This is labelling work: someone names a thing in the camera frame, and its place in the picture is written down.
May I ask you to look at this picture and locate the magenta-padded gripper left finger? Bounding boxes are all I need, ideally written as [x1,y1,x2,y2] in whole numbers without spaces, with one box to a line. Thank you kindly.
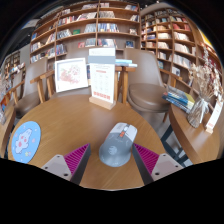
[41,143,92,185]

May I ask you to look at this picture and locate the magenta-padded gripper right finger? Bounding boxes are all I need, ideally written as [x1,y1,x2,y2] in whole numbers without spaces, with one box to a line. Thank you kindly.
[131,143,184,185]

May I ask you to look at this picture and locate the grey computer mouse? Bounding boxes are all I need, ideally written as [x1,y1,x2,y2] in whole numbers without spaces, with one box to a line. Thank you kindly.
[98,122,138,168]

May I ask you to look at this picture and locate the round light blue mouse pad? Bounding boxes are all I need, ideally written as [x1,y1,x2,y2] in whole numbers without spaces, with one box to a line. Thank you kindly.
[10,120,42,164]

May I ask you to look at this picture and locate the round wooden side table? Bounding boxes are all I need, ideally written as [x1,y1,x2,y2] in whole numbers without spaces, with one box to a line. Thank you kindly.
[163,103,224,165]
[0,104,16,158]

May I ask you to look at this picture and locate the glass vase with beige flowers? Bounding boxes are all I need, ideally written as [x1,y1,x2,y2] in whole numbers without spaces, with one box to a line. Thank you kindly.
[186,46,224,129]

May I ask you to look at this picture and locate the stack of books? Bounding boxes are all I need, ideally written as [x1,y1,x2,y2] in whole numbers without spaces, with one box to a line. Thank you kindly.
[161,85,196,114]

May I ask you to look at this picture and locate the small white table sign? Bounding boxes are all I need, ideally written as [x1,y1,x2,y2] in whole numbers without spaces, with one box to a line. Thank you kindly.
[205,99,224,134]

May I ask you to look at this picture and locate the white sign on wooden stand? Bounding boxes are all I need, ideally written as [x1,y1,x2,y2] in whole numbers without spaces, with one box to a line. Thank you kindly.
[88,62,117,111]

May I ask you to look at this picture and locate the white framed pink flower picture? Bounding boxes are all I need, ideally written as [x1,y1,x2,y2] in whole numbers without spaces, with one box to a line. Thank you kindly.
[54,57,90,93]

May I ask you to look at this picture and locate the dark blue book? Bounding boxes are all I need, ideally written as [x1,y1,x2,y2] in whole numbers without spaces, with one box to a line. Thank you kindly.
[85,63,92,81]

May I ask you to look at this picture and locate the white and teal standing book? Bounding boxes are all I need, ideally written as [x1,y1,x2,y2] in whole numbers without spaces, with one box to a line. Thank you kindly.
[88,47,117,65]

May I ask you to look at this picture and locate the distant wooden shelf unit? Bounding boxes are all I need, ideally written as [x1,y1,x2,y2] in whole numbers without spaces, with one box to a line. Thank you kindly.
[3,50,27,78]

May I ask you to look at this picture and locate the curved wooden bookshelf with books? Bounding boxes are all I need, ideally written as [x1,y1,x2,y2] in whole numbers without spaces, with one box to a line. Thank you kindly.
[139,7,224,101]

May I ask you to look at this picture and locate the wide wooden bookshelf with books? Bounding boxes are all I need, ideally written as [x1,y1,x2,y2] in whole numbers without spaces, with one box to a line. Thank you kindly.
[29,0,141,64]

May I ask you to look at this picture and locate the white hanging ceiling panel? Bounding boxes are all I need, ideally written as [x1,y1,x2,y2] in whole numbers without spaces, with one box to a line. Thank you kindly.
[21,18,41,30]

